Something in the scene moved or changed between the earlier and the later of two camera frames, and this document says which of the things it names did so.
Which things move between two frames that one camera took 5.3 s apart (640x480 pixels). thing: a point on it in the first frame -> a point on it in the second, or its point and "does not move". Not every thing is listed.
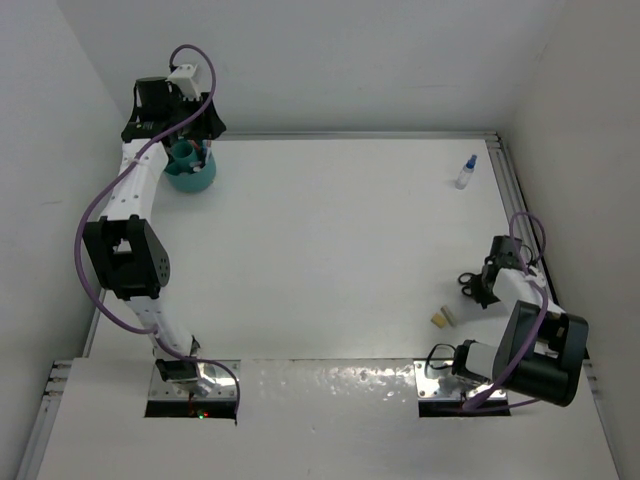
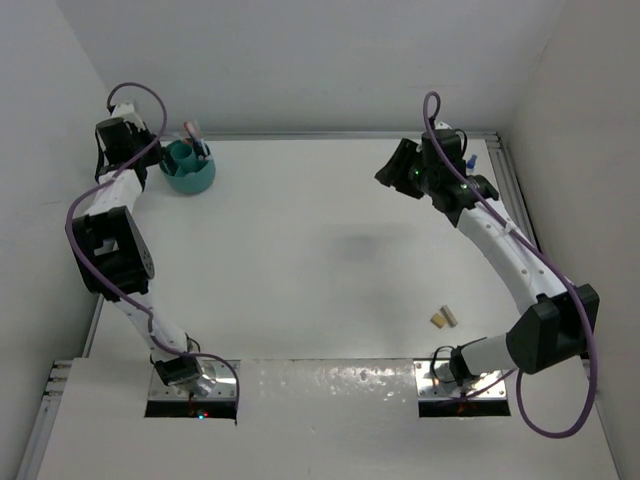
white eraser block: (452, 320) does not move
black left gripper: (208, 125) -> (137, 133)
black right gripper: (485, 301) -> (393, 173)
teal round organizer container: (186, 173) does not move
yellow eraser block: (439, 320) does not move
